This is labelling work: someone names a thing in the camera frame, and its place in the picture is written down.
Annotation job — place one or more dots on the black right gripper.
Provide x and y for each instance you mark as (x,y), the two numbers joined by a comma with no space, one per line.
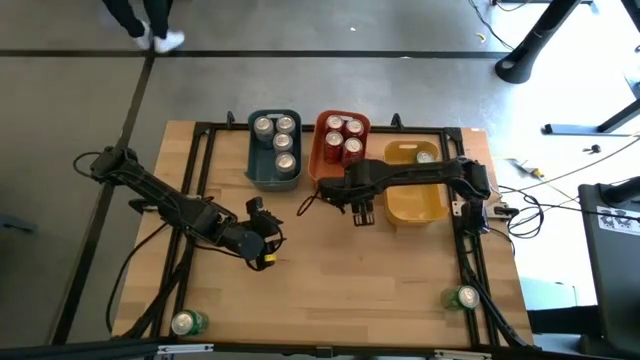
(355,187)

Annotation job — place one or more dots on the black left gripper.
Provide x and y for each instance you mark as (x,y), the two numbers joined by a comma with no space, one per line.
(255,242)

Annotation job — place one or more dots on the dark teal plastic bin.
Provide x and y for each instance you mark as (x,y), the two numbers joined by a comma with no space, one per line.
(260,175)

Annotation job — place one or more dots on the yellow plastic bin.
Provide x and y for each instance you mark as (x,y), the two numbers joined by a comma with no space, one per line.
(415,210)

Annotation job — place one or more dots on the white lemon soda can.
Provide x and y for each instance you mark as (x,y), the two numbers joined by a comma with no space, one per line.
(286,123)
(282,141)
(263,125)
(285,161)

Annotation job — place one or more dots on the orange plastic bin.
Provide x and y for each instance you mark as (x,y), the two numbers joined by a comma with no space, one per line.
(320,170)

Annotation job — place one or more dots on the green soda can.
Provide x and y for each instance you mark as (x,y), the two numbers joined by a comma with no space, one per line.
(187,323)
(465,297)
(425,157)

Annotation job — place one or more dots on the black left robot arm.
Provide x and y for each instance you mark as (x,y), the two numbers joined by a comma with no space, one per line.
(160,200)

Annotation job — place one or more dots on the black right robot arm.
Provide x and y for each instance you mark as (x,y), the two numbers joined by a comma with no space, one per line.
(425,172)

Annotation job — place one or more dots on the person's white shoe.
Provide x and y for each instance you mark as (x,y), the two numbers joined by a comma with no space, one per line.
(170,41)
(144,40)

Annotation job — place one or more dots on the pale blue floor box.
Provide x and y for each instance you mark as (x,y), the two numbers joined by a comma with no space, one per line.
(550,292)

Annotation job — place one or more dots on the small yellow scrap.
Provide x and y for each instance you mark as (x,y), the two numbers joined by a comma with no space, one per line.
(480,36)

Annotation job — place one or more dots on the black cart foot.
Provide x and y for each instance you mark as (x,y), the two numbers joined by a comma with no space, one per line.
(560,320)

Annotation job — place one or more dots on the black desk foot bar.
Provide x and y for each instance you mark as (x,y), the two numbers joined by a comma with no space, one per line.
(575,130)

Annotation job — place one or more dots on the black rig crossbar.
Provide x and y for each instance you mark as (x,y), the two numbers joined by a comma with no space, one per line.
(75,350)

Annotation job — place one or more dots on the black tubular stand leg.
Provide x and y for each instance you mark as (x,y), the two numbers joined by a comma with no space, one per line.
(530,45)

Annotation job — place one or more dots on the small black floor knob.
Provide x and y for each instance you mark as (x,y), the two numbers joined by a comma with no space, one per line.
(594,148)

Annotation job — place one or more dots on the person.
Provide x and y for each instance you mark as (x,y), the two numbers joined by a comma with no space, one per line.
(125,15)

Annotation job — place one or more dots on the grey floor object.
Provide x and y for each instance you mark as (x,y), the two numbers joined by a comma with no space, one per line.
(15,225)

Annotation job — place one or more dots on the white printed label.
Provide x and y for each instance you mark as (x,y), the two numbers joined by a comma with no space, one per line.
(617,220)

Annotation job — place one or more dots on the black equipment cart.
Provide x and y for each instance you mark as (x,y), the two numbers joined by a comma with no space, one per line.
(615,260)

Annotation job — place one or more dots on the black aluminium table frame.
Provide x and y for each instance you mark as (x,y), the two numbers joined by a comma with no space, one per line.
(400,129)

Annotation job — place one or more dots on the silver base bracket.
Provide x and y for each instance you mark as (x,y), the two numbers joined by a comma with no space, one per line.
(459,208)

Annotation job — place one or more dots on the small black camera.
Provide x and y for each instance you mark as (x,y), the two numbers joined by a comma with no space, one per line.
(324,352)

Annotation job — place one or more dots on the silver crossbar bracket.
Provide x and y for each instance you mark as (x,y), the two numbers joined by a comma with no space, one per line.
(185,348)
(462,355)

